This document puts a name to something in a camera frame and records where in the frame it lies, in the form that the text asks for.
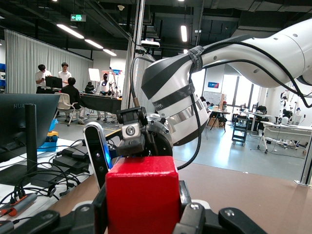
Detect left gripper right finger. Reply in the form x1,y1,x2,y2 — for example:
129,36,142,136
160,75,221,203
179,180,191,220

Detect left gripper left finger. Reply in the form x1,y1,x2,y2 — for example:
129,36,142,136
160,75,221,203
93,182,107,234

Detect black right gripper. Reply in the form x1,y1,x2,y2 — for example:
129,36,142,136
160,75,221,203
117,106,173,158

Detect red wooden block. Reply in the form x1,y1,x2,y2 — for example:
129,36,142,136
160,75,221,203
105,156,181,234

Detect table with black cloth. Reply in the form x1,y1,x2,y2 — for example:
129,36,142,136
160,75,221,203
79,92,122,115

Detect black power adapter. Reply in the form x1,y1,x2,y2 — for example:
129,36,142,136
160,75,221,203
59,147,86,160
52,156,90,175

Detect white humanoid robot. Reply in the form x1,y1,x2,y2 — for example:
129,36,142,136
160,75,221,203
278,89,304,125
96,72,111,96

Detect seated person in black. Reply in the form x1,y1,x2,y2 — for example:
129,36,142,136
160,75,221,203
60,77,86,125

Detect white flip board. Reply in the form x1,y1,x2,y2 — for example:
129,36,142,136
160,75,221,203
88,68,101,82

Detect white office chair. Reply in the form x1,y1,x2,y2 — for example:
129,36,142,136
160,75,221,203
54,92,79,127

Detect blue box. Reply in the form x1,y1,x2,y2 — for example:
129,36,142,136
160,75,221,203
36,135,59,153

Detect wooden work table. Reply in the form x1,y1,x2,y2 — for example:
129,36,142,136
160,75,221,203
207,109,231,134

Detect black trolley cart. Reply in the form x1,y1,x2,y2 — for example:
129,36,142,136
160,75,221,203
231,116,250,147

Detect person in white shirt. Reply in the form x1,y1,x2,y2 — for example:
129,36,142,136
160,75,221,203
58,62,72,88
35,64,53,95

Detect small black monitor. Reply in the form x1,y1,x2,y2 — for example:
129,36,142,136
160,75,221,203
45,76,63,89

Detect dark computer monitor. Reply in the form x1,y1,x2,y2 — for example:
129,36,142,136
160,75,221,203
0,93,64,189

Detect white work table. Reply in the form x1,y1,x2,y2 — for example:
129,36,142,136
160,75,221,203
258,120,312,155

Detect grey curtain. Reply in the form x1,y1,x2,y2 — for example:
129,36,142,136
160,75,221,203
4,28,94,95

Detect blue storage bins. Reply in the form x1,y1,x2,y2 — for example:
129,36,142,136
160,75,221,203
0,62,6,90

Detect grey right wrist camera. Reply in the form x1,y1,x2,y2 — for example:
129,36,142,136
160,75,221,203
83,121,113,191

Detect black braided cable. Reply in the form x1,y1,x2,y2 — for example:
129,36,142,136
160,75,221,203
176,40,312,171

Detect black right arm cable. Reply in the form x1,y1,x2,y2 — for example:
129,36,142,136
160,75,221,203
130,56,156,108

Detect grey orange cable hub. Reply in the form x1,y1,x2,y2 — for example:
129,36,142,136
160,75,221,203
0,192,38,217

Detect wall whiteboard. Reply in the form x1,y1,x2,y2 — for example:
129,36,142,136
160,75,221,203
203,91,223,106

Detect white overhead camera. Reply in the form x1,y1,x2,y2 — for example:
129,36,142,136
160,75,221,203
140,39,161,49

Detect tall aluminium post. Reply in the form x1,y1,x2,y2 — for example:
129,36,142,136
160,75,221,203
121,0,146,111

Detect aluminium frame post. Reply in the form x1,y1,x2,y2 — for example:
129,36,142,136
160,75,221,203
294,143,312,187

